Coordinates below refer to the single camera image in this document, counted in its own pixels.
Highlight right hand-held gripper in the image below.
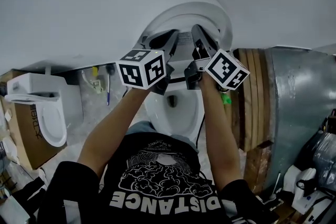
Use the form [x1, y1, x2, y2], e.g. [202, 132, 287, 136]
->
[183, 24, 251, 91]

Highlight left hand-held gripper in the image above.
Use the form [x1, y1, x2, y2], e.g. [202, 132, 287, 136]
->
[115, 29, 181, 96]

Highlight raised white plastic toilet lid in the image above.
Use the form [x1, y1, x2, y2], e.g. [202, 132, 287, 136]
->
[154, 0, 230, 47]

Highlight white toilet with lid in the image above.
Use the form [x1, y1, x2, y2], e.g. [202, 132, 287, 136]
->
[143, 1, 234, 54]

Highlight person's left forearm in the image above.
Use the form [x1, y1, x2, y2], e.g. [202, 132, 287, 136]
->
[77, 88, 150, 179]

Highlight person's right forearm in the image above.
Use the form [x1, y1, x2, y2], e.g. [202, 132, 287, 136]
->
[201, 76, 244, 191]

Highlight white toilet bowl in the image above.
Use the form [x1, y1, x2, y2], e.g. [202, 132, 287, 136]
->
[143, 59, 206, 144]

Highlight white square toilet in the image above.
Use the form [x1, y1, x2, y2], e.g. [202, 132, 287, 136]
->
[4, 67, 85, 148]

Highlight green plastic object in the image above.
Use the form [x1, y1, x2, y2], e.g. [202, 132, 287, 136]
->
[219, 92, 233, 106]

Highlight blue white pen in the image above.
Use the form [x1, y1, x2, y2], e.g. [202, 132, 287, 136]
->
[106, 73, 111, 106]

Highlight white yellow plumbing fitting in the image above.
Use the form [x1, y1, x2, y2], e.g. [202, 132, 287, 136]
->
[81, 66, 105, 94]

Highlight person's blue jeans legs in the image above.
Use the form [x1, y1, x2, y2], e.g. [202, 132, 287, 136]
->
[125, 120, 200, 153]

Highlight wooden slatted platform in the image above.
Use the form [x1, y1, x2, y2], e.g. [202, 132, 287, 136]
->
[225, 47, 276, 194]

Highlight grey metal curved panel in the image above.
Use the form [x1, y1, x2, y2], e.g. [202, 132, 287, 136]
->
[264, 46, 336, 192]

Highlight white plastic container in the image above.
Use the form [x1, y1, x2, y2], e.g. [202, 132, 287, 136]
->
[285, 164, 317, 194]

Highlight brown cardboard box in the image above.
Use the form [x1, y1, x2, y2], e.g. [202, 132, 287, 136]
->
[0, 70, 68, 170]

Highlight clear plastic wrapped bundle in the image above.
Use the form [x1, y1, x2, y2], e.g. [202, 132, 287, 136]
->
[304, 132, 336, 186]

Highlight person's black printed t-shirt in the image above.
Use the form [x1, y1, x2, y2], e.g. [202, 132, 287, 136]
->
[38, 133, 279, 224]

